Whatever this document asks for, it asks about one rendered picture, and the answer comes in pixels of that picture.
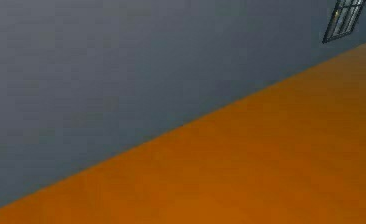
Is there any black framed window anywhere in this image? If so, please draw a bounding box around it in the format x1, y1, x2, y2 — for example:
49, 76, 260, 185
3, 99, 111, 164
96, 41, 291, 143
321, 0, 366, 45

